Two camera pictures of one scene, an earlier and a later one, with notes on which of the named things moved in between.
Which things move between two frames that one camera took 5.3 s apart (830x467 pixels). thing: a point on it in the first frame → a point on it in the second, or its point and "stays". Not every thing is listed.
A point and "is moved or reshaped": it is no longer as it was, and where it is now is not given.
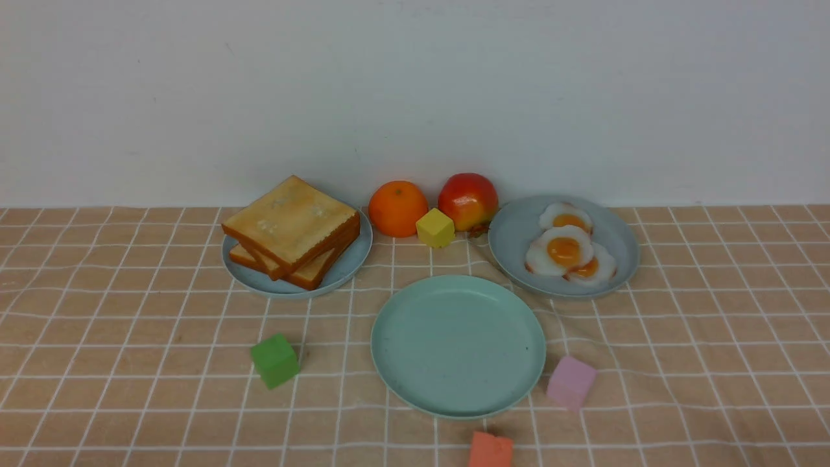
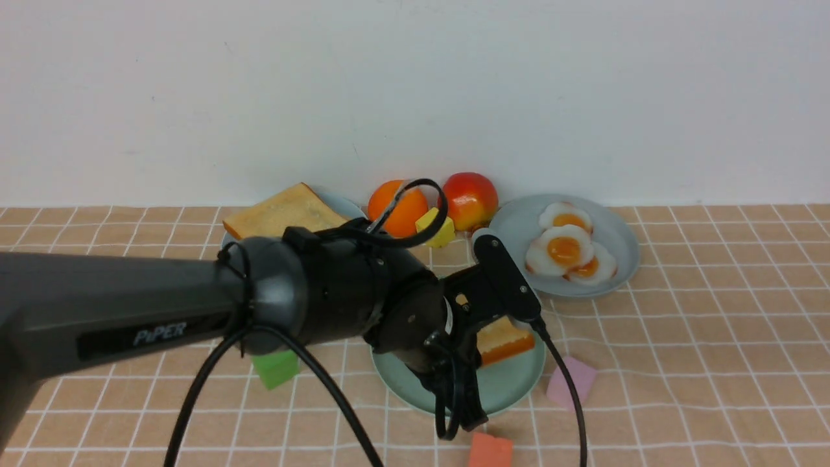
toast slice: (313, 274) is moved or reshaped
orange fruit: (394, 207) stays
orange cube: (489, 451) stays
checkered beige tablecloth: (125, 341) stays
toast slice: (290, 223) → (502, 338)
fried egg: (559, 250) stays
